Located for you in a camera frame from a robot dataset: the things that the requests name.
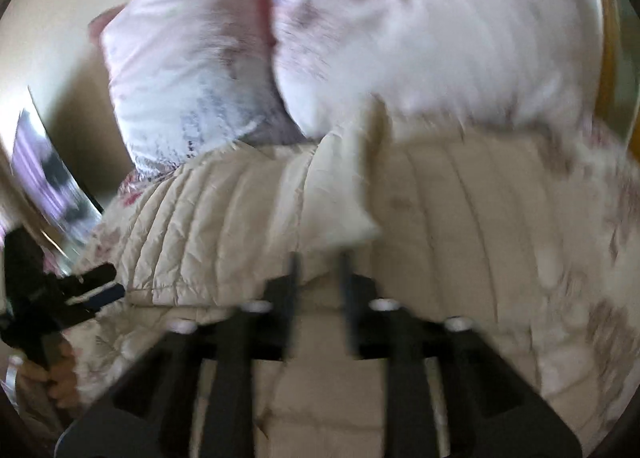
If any cream duvet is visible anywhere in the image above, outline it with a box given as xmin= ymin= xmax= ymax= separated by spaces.
xmin=117 ymin=101 xmax=593 ymax=458

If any person's left hand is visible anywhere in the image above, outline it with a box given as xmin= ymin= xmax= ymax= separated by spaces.
xmin=20 ymin=335 xmax=83 ymax=410

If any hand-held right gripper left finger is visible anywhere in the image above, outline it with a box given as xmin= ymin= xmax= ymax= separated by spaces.
xmin=55 ymin=252 xmax=304 ymax=458

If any window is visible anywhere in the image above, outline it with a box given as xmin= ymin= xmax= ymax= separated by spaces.
xmin=9 ymin=86 xmax=105 ymax=261

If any floral bedspread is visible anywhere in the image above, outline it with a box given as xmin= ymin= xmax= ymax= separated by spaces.
xmin=20 ymin=123 xmax=640 ymax=458

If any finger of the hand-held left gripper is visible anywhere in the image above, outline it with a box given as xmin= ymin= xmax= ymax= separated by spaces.
xmin=72 ymin=263 xmax=119 ymax=292
xmin=72 ymin=283 xmax=127 ymax=323

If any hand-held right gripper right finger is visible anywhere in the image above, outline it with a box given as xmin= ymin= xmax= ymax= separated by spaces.
xmin=338 ymin=252 xmax=584 ymax=458

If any pink deer print pillow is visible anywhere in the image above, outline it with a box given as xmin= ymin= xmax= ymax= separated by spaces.
xmin=240 ymin=0 xmax=606 ymax=139

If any pink lavender print pillow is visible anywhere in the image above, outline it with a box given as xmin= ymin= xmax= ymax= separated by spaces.
xmin=90 ymin=0 xmax=306 ymax=179

